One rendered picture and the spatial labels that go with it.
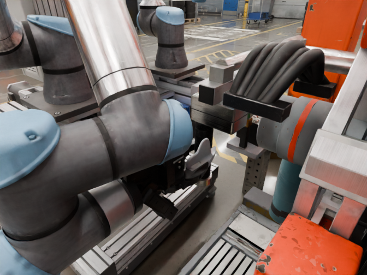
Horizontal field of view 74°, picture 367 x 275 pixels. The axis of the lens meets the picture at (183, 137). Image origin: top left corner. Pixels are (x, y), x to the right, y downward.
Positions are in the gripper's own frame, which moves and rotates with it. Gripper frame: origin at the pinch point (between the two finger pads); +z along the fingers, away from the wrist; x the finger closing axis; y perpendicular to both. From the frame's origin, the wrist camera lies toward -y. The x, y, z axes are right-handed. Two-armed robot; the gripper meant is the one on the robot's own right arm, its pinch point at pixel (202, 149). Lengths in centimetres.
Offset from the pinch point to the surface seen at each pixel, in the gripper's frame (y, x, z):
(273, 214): -32.2, -10.6, 25.0
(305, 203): 7.5, -21.5, -10.0
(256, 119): -27, 20, 71
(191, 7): -35, 705, 847
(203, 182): -6.9, -1.7, -1.4
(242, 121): 8.7, -7.4, 0.7
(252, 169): -63, 20, 79
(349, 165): 13.8, -23.8, -9.7
